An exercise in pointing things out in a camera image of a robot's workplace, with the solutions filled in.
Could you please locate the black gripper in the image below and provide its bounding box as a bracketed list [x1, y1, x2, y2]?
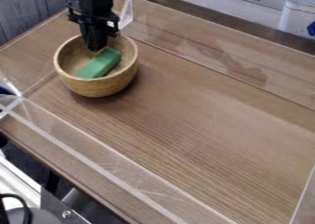
[67, 0, 119, 52]

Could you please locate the green rectangular block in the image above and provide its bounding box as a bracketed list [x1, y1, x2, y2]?
[75, 47, 122, 78]

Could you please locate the brown wooden bowl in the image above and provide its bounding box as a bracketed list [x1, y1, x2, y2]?
[54, 35, 139, 98]

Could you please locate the white cylindrical container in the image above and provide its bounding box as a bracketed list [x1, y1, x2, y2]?
[278, 0, 315, 40]

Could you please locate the clear acrylic corner bracket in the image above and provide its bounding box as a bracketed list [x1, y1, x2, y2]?
[118, 0, 134, 29]

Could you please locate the clear acrylic tray wall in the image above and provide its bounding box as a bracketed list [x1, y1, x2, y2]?
[0, 75, 315, 224]

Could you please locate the grey metal bracket with screw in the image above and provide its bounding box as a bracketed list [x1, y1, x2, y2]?
[40, 189, 91, 224]

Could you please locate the black cable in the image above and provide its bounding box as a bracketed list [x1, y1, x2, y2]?
[0, 193, 34, 224]

